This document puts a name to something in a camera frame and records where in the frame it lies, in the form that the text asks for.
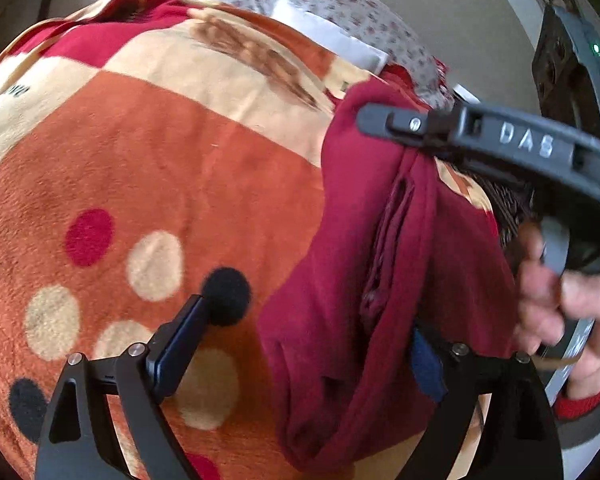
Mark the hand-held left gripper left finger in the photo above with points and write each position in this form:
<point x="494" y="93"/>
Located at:
<point x="180" y="350"/>

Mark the orange red dotted blanket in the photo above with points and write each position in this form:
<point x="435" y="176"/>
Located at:
<point x="155" y="160"/>

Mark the large floral pillow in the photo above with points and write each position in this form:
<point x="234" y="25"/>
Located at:
<point x="350" y="0"/>

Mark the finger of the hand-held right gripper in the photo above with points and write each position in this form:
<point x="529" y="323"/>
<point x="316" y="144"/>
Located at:
<point x="480" y="132"/>

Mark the maroon knit garment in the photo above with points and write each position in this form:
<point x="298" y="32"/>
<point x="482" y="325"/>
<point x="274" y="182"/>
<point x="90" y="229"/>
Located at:
<point x="350" y="285"/>

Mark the white pillow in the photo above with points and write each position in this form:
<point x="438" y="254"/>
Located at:
<point x="330" y="35"/>

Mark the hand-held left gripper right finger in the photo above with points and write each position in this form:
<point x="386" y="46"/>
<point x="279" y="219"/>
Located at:
<point x="429" y="370"/>

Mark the person's right hand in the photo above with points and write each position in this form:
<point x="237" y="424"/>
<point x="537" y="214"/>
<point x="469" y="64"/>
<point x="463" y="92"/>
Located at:
<point x="587" y="300"/>

